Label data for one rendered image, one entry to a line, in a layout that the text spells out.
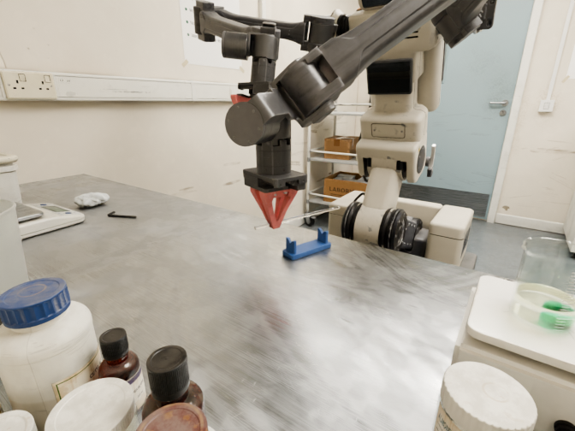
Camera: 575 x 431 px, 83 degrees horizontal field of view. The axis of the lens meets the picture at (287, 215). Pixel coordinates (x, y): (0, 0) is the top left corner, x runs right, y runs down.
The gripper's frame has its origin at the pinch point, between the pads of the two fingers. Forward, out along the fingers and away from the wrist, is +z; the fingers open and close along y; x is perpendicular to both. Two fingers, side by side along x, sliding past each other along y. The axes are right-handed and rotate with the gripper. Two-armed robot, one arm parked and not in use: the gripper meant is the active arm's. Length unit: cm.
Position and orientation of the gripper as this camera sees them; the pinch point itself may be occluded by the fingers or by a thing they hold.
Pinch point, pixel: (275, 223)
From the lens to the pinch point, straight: 56.6
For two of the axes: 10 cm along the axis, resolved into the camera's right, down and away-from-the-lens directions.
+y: 5.9, 2.6, -7.6
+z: 0.0, 9.4, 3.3
